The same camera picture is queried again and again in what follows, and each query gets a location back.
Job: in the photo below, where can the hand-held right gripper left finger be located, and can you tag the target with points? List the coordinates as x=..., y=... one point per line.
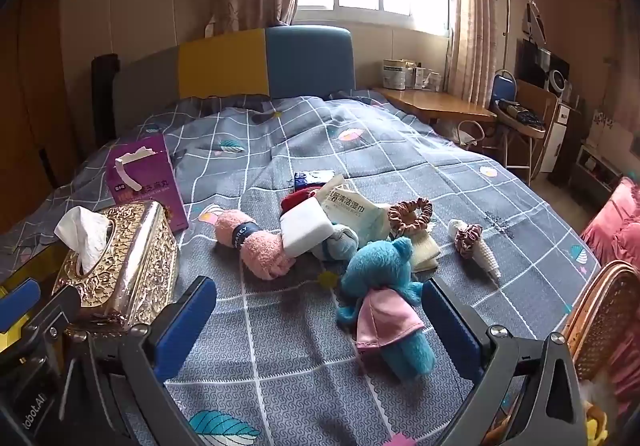
x=187, y=321

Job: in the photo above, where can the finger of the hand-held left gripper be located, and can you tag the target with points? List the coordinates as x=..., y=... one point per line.
x=20, y=298

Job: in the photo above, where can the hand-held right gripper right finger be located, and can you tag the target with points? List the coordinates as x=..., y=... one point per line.
x=450, y=326

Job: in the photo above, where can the gold tin box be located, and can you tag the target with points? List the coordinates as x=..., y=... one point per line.
x=30, y=261

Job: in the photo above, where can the white knitted sock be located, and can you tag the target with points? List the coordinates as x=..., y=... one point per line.
x=482, y=256

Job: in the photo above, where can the beige cloth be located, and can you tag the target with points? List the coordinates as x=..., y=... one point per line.
x=425, y=251

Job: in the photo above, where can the pink satin scrunchie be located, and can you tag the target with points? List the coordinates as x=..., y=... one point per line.
x=467, y=238

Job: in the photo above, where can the blue teddy bear plush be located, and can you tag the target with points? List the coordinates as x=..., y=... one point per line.
x=375, y=266

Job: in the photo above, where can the pink towel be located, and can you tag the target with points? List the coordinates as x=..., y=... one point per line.
x=265, y=251

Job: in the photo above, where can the brown satin scrunchie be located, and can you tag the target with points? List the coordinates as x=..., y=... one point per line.
x=397, y=221

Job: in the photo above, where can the white socks with blue band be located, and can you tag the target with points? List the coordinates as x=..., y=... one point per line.
x=340, y=243

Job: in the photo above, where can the white sponge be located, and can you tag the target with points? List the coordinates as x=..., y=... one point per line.
x=305, y=226

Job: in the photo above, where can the white wet wipes packet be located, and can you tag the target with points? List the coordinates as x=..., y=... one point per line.
x=350, y=208

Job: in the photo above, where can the red sock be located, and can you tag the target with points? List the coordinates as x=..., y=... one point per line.
x=295, y=198

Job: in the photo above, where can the blue tissue packet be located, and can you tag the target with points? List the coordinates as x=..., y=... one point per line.
x=305, y=182

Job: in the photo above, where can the gold embossed tissue box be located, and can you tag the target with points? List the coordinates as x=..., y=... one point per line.
x=135, y=266

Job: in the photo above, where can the white tissue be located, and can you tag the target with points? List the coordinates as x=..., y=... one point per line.
x=80, y=231

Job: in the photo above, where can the purple cardboard box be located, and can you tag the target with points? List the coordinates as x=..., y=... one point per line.
x=155, y=181

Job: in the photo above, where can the wicker chair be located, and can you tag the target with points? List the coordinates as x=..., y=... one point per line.
x=600, y=321

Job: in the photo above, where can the yellow plush toy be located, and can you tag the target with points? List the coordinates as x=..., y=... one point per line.
x=596, y=426

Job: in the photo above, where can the pink ruffled blanket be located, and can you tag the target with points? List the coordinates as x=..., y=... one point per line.
x=615, y=226

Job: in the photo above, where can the grey checked bedspread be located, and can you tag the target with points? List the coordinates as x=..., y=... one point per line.
x=350, y=150

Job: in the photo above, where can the white cabinet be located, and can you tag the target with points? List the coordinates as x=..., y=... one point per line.
x=560, y=135

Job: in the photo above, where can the tray of dark items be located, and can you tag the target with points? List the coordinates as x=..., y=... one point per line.
x=520, y=115

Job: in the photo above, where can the wooden desk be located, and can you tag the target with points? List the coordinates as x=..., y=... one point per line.
x=430, y=103

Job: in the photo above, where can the blue metal chair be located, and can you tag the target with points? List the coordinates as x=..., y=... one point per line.
x=502, y=80

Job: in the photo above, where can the white carton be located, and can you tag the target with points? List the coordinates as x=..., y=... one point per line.
x=416, y=74

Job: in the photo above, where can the white can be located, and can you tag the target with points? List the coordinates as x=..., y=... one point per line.
x=394, y=74

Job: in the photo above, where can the black appliance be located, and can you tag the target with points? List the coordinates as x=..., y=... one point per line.
x=537, y=63

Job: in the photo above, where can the grey yellow blue headboard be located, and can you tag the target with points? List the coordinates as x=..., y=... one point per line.
x=310, y=60

